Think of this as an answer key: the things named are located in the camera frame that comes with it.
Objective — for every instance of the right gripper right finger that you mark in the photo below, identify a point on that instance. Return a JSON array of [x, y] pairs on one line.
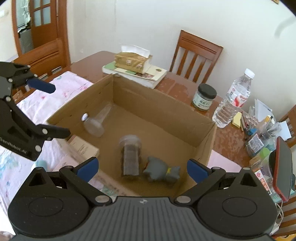
[[207, 180]]

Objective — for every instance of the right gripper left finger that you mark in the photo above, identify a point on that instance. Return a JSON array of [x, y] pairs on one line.
[[78, 177]]

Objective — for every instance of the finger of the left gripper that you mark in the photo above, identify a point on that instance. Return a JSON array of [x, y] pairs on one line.
[[49, 132], [41, 85]]

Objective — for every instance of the pink floral tablecloth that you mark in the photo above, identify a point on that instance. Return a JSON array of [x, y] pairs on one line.
[[38, 107]]

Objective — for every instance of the small brown carton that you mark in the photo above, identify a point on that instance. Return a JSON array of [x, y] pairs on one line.
[[80, 150]]

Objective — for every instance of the wooden chair left side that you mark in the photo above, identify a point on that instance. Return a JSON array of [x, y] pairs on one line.
[[46, 61]]

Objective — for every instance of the wooden door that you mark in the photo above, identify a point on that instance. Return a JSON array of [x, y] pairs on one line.
[[36, 23]]

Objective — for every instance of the clear plastic jar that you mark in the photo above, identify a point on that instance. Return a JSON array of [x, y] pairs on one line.
[[94, 125]]

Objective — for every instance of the grey cat toy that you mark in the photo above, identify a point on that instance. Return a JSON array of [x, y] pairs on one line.
[[158, 170]]

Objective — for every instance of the labelled plastic container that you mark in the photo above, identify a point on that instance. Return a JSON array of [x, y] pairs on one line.
[[265, 176]]

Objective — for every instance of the clear jar with contents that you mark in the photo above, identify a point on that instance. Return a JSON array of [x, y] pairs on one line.
[[130, 146]]

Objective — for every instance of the yellow sticky notes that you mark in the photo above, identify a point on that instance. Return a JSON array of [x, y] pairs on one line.
[[237, 120]]

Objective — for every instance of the clear pen holder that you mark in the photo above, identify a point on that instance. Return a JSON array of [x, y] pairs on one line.
[[264, 137]]

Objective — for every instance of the brown cardboard box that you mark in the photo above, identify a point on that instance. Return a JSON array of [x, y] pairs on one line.
[[168, 129]]

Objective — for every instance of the red case smartphone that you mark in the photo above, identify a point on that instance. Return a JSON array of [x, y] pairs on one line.
[[280, 164]]

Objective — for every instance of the black lid glass jar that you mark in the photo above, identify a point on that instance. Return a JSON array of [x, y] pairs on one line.
[[204, 97]]

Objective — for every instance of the clear water bottle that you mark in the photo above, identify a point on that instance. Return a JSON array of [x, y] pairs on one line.
[[235, 98]]

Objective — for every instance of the yellow tissue pack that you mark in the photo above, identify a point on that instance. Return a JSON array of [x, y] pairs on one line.
[[133, 58]]

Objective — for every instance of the wooden chair right side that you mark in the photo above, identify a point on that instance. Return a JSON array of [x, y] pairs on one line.
[[288, 127]]

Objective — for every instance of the thick white book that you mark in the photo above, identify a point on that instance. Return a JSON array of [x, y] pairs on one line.
[[151, 78]]

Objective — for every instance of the wooden chair behind table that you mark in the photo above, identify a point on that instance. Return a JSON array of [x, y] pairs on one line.
[[201, 49]]

